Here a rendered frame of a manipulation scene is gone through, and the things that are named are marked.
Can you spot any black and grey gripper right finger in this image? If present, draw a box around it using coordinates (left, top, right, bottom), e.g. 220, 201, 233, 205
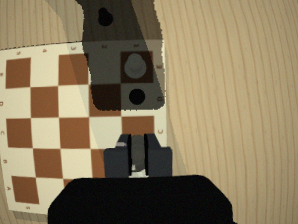
144, 133, 172, 177

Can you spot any brown and cream chessboard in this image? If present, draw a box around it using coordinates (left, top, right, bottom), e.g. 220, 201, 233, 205
0, 40, 167, 214

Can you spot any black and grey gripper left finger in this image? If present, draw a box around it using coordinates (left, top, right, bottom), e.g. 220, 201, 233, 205
103, 134, 132, 178

